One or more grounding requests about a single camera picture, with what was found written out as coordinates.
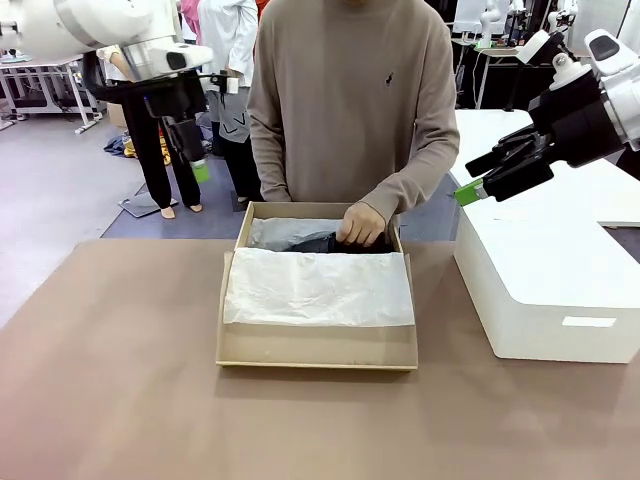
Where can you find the grey mannequin base plate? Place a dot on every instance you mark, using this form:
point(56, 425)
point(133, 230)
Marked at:
point(140, 206)

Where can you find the white background workbench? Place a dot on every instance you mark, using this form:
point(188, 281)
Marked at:
point(40, 64)

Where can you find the small cardboard floor box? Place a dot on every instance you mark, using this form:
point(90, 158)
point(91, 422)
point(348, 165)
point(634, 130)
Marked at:
point(116, 116)

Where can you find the black leather buckle shoe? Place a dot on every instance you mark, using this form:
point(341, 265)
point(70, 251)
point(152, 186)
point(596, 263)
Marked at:
point(315, 245)
point(377, 246)

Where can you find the brown cardboard shoe box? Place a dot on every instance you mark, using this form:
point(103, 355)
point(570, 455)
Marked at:
point(300, 347)

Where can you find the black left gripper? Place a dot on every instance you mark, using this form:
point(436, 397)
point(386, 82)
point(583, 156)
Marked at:
point(175, 100)

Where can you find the white tissue paper sheet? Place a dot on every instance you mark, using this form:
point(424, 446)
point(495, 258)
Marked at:
point(310, 290)

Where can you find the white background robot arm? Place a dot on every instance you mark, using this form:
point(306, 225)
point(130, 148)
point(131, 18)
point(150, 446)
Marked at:
point(555, 17)
point(487, 20)

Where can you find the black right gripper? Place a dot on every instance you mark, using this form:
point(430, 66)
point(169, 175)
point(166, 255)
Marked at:
point(575, 120)

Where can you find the beige background table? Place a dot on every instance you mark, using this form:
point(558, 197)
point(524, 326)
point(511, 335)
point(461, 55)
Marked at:
point(500, 52)

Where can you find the mannequin in white jacket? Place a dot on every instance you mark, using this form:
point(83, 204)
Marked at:
point(150, 150)

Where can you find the person in beige sweater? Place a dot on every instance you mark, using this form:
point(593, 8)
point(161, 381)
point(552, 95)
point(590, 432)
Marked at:
point(350, 100)

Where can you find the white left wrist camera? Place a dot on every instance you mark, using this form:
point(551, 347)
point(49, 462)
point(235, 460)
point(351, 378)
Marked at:
point(230, 84)

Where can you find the red garment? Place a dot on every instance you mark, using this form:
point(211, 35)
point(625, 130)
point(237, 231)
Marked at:
point(262, 4)

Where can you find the person's left forearm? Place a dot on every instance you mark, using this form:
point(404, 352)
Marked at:
point(415, 175)

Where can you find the person's right forearm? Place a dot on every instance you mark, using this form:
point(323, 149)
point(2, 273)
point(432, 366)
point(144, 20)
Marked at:
point(270, 170)

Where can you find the pink garment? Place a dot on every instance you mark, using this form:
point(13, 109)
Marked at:
point(190, 20)

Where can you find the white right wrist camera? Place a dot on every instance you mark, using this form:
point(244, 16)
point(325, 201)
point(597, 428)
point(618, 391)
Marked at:
point(532, 47)

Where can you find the person in white shirt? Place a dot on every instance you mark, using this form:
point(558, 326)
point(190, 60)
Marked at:
point(225, 30)

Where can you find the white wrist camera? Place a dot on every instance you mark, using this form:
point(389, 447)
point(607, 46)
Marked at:
point(532, 47)
point(230, 84)

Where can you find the clothes pile on floor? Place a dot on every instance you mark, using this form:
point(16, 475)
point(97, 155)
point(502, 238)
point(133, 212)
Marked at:
point(117, 146)

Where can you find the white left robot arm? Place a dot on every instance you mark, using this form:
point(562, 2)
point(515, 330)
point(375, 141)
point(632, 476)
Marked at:
point(75, 20)

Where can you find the white foam box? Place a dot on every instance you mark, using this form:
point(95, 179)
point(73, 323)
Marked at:
point(540, 280)

